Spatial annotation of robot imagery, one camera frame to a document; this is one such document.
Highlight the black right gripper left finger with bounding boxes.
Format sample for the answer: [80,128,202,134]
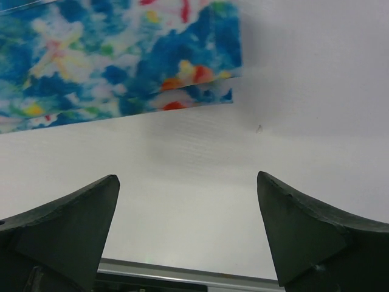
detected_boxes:
[1,175,120,291]

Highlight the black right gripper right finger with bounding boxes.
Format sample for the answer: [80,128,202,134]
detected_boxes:
[257,172,388,291]

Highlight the blue floral skirt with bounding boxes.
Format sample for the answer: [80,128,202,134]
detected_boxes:
[1,0,242,133]

